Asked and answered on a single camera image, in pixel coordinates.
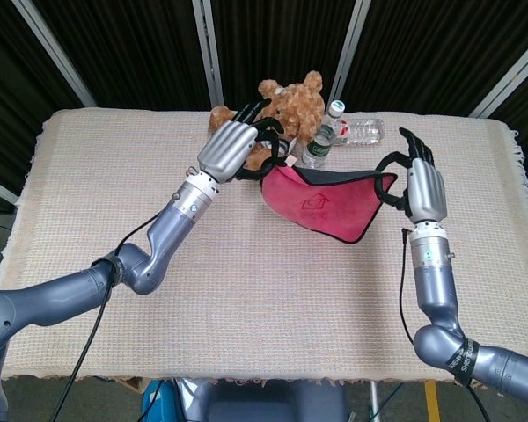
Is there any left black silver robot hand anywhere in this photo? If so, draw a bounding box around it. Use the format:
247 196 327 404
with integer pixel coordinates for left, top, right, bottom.
196 98 287 184

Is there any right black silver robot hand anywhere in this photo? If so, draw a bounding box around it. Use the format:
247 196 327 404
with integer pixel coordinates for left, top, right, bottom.
375 127 449 223

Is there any grey and pink cloth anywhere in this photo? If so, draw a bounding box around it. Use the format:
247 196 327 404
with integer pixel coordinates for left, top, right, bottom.
236 131 400 245

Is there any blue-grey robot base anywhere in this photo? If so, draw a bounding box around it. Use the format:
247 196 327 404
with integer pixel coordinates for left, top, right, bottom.
196 380 348 422

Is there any red label water bottle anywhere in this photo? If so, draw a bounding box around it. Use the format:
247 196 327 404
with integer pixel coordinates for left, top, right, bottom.
338 117 386 147

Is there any brown teddy bear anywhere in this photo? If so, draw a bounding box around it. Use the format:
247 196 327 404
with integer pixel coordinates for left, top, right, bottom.
209 69 326 171

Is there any green label water bottle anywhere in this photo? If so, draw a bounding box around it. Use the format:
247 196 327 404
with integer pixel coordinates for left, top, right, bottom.
301 99 346 171

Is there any black pleated curtain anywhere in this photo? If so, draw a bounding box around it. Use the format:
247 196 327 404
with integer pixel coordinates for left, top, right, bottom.
0 0 528 199

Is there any beige woven tablecloth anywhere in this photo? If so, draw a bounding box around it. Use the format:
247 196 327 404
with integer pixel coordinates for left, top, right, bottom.
0 107 528 390

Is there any metal table leg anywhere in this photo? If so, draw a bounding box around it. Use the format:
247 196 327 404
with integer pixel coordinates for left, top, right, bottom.
368 381 380 422

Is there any blue plastic object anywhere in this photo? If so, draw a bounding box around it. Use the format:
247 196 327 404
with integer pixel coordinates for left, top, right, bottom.
141 380 194 422

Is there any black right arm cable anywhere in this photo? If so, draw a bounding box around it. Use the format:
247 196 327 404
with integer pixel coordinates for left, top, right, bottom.
398 225 480 422

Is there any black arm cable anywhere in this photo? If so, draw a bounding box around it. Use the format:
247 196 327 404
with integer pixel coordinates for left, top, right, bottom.
61 213 162 422
398 225 480 422

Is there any white partition frame post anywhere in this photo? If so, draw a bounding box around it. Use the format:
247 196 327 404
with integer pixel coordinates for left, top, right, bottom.
11 0 99 108
192 0 224 109
0 171 19 206
328 0 373 107
467 40 528 120

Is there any black printed cable strap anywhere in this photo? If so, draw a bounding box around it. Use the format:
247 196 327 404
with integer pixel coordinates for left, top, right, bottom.
447 337 481 381

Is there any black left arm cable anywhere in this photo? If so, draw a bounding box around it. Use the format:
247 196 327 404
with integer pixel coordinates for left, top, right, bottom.
61 213 162 422

